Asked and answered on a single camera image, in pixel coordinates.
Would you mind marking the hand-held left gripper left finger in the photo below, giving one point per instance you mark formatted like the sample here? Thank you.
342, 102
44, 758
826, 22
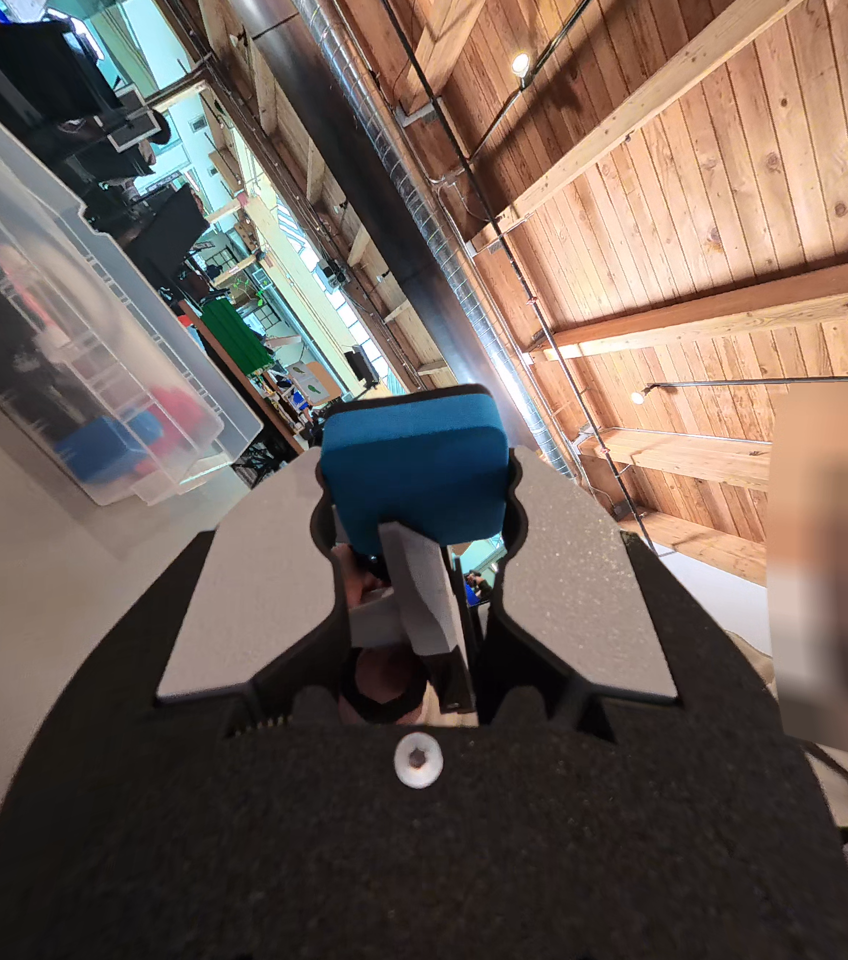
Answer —
244, 600

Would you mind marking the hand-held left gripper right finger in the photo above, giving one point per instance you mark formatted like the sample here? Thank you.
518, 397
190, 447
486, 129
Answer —
581, 600

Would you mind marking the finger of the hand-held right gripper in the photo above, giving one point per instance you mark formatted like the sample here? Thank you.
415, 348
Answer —
424, 592
375, 622

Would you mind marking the small blue piece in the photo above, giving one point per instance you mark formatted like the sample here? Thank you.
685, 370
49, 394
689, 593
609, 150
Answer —
416, 465

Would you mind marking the red two-stud block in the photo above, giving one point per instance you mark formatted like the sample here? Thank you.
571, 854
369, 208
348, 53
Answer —
176, 424

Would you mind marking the blue single-stud block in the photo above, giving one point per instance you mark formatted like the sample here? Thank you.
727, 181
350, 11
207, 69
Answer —
105, 450

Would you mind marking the clear plastic storage box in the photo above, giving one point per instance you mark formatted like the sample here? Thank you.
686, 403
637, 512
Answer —
56, 262

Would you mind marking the grey desk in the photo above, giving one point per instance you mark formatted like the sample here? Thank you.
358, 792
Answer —
34, 637

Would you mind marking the person's right hand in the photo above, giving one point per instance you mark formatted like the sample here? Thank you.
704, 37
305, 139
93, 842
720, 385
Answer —
386, 675

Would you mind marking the green bin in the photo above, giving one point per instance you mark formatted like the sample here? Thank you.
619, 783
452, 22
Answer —
233, 337

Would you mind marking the round ceiling lamp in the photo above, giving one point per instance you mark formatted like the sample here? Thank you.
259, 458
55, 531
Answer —
521, 64

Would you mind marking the large silver ventilation duct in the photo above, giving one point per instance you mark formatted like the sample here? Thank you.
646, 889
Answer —
364, 187

